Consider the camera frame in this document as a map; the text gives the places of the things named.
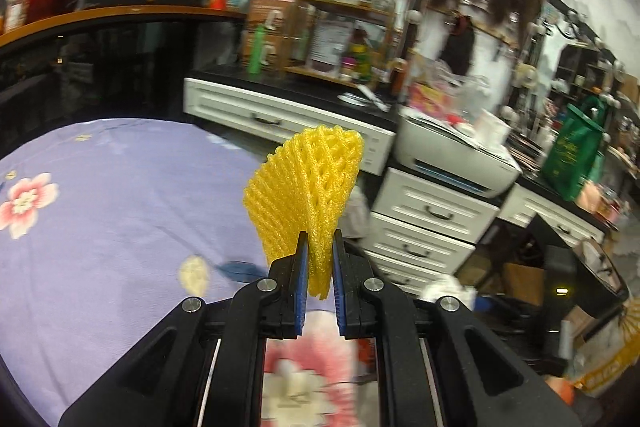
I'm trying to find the purple floral tablecloth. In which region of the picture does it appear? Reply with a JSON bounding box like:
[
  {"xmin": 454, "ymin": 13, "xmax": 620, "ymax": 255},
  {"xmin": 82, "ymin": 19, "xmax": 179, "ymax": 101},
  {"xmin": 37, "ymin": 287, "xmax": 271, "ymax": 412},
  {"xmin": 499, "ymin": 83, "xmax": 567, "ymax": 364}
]
[{"xmin": 0, "ymin": 117, "xmax": 373, "ymax": 427}]

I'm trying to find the white cabinet drawer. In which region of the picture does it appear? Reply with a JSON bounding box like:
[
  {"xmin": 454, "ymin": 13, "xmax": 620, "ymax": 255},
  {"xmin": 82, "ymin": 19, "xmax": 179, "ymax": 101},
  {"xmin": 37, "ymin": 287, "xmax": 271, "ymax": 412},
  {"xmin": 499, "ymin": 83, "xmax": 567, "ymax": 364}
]
[
  {"xmin": 367, "ymin": 213, "xmax": 476, "ymax": 275},
  {"xmin": 372, "ymin": 252, "xmax": 446, "ymax": 295},
  {"xmin": 372, "ymin": 168, "xmax": 501, "ymax": 244}
]

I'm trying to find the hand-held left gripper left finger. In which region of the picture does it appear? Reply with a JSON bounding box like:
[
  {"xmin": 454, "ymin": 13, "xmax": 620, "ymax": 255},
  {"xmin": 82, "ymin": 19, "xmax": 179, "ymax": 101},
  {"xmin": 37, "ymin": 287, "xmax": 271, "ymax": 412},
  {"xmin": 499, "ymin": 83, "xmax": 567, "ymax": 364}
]
[{"xmin": 59, "ymin": 231, "xmax": 308, "ymax": 427}]

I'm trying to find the white printer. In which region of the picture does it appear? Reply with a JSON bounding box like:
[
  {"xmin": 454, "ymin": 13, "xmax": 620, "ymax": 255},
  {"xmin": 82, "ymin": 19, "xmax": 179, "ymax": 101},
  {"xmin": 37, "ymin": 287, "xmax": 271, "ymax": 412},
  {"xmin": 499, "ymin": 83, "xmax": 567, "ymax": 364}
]
[{"xmin": 395, "ymin": 109, "xmax": 522, "ymax": 198}]

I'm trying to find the white tissue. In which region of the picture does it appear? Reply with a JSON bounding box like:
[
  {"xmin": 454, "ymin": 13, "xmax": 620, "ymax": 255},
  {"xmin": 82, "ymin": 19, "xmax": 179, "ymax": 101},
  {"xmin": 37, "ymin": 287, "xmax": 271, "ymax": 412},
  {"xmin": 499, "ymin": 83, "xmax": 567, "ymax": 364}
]
[{"xmin": 420, "ymin": 274, "xmax": 477, "ymax": 310}]

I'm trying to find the wooden counter shelf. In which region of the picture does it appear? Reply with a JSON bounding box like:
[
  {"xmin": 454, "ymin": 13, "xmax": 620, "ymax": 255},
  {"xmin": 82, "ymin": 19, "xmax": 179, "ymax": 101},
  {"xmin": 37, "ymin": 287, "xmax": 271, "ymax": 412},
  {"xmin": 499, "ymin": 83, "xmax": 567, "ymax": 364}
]
[{"xmin": 0, "ymin": 5, "xmax": 248, "ymax": 50}]

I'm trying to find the stack of brown boxes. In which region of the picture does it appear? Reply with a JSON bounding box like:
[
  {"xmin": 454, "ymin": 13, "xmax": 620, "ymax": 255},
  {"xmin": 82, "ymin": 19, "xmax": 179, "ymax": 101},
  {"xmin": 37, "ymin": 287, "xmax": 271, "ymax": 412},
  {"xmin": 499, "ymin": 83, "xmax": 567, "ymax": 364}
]
[{"xmin": 242, "ymin": 0, "xmax": 301, "ymax": 68}]

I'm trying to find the white desk drawer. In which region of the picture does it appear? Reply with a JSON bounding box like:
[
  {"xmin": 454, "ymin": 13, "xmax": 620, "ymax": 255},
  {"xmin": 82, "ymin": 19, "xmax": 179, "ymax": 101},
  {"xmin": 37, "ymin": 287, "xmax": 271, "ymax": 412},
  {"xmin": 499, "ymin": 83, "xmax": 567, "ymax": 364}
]
[
  {"xmin": 183, "ymin": 78, "xmax": 397, "ymax": 175},
  {"xmin": 500, "ymin": 184, "xmax": 606, "ymax": 248}
]

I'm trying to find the green bottle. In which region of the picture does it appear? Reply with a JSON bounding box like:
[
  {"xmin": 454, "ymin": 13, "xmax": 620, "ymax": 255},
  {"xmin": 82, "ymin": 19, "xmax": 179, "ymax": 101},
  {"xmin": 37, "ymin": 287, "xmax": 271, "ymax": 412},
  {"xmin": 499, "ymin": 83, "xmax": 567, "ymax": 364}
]
[{"xmin": 248, "ymin": 27, "xmax": 266, "ymax": 74}]

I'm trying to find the plastic bag of red packets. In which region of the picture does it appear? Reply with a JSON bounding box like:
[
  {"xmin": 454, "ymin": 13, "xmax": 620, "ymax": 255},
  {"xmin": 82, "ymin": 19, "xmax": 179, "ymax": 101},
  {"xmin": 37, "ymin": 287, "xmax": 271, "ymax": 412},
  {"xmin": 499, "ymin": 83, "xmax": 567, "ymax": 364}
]
[{"xmin": 407, "ymin": 57, "xmax": 491, "ymax": 128}]

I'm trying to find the wooden desk rack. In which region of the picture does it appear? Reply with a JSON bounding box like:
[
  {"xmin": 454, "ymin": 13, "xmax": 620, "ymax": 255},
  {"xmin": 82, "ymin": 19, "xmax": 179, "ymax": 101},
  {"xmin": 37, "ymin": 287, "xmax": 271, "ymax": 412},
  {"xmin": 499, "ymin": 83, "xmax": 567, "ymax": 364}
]
[{"xmin": 287, "ymin": 0, "xmax": 406, "ymax": 85}]

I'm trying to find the iced drink plastic cup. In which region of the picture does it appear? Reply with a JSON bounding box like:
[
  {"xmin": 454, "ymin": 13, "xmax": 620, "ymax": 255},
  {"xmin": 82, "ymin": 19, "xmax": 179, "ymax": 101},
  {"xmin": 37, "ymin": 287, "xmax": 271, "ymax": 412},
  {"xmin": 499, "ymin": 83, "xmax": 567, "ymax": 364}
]
[{"xmin": 4, "ymin": 0, "xmax": 35, "ymax": 32}]

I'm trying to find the dark hanging wig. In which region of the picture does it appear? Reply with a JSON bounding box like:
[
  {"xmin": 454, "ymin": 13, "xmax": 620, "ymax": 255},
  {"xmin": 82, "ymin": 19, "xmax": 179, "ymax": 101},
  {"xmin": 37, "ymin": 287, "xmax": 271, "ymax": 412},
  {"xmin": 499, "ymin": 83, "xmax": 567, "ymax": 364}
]
[{"xmin": 447, "ymin": 14, "xmax": 476, "ymax": 75}]

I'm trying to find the dark brown trash bin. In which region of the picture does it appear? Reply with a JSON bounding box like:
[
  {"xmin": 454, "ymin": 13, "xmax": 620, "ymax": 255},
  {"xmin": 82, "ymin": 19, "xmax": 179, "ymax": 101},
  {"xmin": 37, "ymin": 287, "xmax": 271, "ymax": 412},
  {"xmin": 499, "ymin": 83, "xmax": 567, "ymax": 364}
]
[{"xmin": 415, "ymin": 274, "xmax": 546, "ymax": 348}]

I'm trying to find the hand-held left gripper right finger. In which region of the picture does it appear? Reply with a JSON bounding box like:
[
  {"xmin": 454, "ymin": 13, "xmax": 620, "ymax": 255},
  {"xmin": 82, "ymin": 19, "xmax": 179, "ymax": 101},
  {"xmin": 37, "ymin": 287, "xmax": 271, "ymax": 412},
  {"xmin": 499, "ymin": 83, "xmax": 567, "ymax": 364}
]
[{"xmin": 332, "ymin": 229, "xmax": 583, "ymax": 427}]

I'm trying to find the white paper roll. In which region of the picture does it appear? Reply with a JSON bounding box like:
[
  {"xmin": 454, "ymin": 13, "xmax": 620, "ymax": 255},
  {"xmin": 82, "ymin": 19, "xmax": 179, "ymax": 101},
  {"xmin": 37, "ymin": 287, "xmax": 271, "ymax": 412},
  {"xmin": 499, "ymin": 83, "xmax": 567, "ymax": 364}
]
[{"xmin": 472, "ymin": 109, "xmax": 511, "ymax": 145}]

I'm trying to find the yellow foam fruit net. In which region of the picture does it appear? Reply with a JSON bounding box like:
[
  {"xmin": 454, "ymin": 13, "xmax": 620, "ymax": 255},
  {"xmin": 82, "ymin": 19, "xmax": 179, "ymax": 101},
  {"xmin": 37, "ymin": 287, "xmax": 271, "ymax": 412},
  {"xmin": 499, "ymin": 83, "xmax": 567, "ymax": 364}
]
[{"xmin": 243, "ymin": 125, "xmax": 364, "ymax": 300}]

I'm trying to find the green tote bag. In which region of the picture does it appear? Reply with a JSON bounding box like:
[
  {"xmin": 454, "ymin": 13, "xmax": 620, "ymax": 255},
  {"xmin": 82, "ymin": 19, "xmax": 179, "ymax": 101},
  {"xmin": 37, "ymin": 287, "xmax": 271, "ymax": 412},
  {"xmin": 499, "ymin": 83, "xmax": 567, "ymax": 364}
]
[{"xmin": 541, "ymin": 96, "xmax": 612, "ymax": 202}]

